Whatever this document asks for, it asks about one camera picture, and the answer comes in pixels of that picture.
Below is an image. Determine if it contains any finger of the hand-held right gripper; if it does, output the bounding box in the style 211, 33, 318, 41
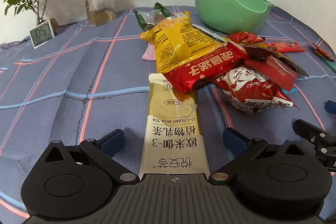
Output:
325, 100, 336, 115
293, 119, 336, 151

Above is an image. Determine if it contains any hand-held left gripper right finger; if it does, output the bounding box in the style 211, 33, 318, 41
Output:
209, 127, 306, 185

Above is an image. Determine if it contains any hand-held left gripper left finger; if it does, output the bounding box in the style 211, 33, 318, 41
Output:
43, 129, 139, 184

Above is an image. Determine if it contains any red white patterned snack packet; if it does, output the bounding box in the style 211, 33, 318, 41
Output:
211, 65, 300, 115

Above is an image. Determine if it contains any cream milk tea sachet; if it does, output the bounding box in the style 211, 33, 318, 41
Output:
139, 73, 210, 180

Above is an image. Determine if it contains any red snack packet gold print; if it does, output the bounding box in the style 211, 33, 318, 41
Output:
163, 42, 250, 94

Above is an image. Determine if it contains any white clear printed packet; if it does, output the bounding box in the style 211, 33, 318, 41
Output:
193, 25, 230, 42

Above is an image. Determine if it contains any yellow snack bag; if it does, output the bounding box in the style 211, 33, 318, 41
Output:
140, 11, 227, 74

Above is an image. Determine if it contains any green plastic bowl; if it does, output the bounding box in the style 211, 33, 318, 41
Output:
183, 0, 274, 34

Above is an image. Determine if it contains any light blue wrapper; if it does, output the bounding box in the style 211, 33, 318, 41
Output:
280, 82, 297, 94

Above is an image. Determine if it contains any dark olive packet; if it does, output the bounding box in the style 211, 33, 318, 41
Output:
274, 52, 308, 77

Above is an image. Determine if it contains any long red stick packet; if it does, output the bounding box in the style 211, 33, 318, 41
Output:
265, 42, 306, 53

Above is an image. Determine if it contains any plaid blue bedsheet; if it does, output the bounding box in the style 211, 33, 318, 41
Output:
0, 5, 336, 224

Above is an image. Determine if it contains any dark brown packet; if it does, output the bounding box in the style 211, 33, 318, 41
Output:
245, 45, 278, 59

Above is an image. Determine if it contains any pink packet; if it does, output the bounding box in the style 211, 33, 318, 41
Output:
141, 44, 158, 62

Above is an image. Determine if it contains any small red candy wrapper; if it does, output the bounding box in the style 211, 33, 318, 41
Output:
228, 32, 265, 44

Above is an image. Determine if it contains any green clear snack packet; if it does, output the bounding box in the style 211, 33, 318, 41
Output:
134, 2, 175, 31

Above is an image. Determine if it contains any white digital clock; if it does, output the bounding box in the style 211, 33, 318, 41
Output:
28, 20, 55, 49

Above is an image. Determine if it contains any glass vase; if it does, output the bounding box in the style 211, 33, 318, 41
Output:
36, 17, 59, 35

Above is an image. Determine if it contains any glass jar planter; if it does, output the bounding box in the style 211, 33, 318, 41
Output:
82, 0, 117, 26

